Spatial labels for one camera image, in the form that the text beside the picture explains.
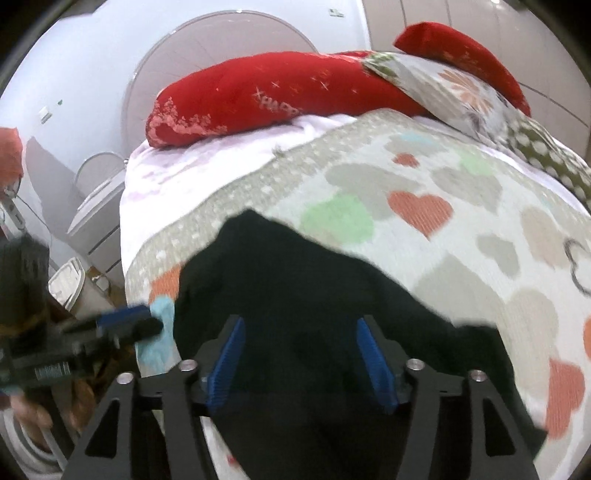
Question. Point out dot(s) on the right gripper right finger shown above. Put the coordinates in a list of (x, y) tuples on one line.
[(458, 427)]

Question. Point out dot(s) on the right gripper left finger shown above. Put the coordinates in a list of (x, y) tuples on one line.
[(149, 428)]

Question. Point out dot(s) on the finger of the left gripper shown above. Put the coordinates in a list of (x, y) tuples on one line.
[(124, 318), (131, 332)]

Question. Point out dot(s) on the black pants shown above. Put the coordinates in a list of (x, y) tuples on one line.
[(301, 405)]

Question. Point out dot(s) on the left hand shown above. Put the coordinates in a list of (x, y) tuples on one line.
[(36, 415)]

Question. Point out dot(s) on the white waste bin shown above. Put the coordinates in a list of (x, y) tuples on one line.
[(67, 283)]

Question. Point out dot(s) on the white nightstand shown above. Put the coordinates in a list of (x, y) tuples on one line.
[(94, 231)]

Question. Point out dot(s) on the pink bed sheet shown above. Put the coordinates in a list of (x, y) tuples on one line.
[(163, 185)]

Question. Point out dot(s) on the heart patterned quilt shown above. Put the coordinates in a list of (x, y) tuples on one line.
[(472, 233)]

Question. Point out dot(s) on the large red pillow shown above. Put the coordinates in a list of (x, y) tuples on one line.
[(257, 91)]

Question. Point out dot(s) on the green spotted pillow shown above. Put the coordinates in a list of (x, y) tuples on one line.
[(531, 142)]

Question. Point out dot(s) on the floral grey pillow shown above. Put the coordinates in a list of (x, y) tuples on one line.
[(459, 99)]

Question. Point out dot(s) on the white round headboard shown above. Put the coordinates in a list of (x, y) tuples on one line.
[(195, 45)]

